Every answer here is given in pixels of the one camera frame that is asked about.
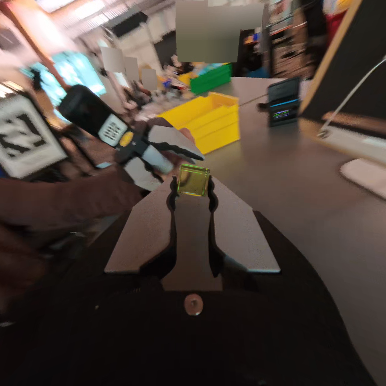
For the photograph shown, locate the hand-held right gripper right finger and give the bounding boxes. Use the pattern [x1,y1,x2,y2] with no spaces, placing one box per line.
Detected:
[207,176,281,278]

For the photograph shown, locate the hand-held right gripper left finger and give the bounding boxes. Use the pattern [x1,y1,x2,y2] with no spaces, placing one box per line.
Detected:
[104,176,178,278]

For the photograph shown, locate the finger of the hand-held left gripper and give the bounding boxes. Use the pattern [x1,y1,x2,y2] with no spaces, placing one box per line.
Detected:
[142,124,206,175]
[123,157,166,192]

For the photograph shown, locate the green glass cube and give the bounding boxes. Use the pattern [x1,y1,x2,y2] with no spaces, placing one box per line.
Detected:
[177,164,210,197]

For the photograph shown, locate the person's left forearm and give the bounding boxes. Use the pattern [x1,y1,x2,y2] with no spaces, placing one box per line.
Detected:
[0,164,144,242]

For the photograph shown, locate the yellow plastic bin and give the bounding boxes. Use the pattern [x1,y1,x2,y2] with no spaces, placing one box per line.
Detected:
[157,92,241,155]

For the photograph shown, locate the framed black white marker board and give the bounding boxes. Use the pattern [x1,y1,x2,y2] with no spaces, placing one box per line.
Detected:
[0,90,69,179]

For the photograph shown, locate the green plastic bin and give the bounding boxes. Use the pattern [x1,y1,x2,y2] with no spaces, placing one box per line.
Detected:
[190,63,233,94]

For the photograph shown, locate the small black handheld device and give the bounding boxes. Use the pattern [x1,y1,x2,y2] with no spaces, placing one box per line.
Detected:
[257,77,302,128]

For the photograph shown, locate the white stand base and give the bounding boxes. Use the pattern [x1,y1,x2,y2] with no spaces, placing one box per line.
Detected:
[340,158,386,200]

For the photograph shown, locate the computer monitor with stand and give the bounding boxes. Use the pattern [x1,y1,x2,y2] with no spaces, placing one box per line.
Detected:
[299,0,386,127]

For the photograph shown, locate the black cable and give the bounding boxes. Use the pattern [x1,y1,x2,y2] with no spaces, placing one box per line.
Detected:
[238,93,269,107]

